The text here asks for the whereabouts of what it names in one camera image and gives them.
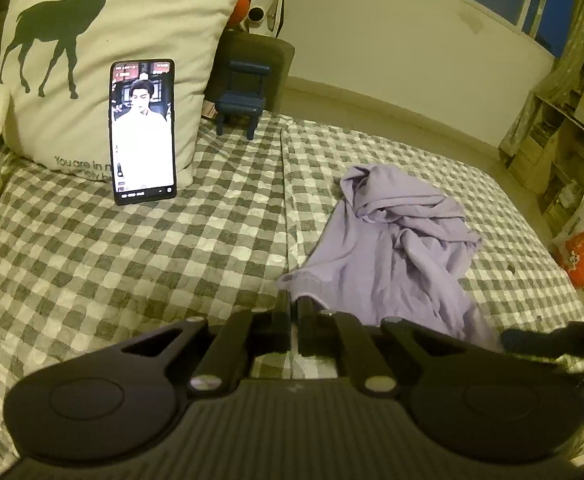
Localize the olive padded headboard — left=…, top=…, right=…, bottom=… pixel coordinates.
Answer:
left=203, top=29, right=295, bottom=114

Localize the cream pillow with deer print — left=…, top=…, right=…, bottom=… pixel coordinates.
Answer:
left=0, top=0, right=259, bottom=189

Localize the purple garment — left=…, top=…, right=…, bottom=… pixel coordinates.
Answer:
left=277, top=164, right=505, bottom=354

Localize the wooden shelf unit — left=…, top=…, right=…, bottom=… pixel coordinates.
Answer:
left=500, top=58, right=584, bottom=242

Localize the white hair dryer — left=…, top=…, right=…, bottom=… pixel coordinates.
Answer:
left=243, top=0, right=286, bottom=37

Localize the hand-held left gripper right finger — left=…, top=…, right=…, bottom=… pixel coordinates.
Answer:
left=297, top=298, right=458, bottom=395

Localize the black smartphone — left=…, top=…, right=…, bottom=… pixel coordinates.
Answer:
left=109, top=58, right=178, bottom=206

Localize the small blue chair phone stand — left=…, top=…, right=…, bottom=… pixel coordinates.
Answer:
left=215, top=58, right=271, bottom=140

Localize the orange round object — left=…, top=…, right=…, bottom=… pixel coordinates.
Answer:
left=226, top=0, right=251, bottom=29

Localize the grey white checkered bed sheet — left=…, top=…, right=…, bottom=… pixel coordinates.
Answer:
left=0, top=109, right=584, bottom=463

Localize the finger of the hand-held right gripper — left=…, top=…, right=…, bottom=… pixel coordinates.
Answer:
left=500, top=321, right=584, bottom=377

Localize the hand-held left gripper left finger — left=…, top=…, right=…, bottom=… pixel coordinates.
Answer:
left=121, top=290, right=293, bottom=397

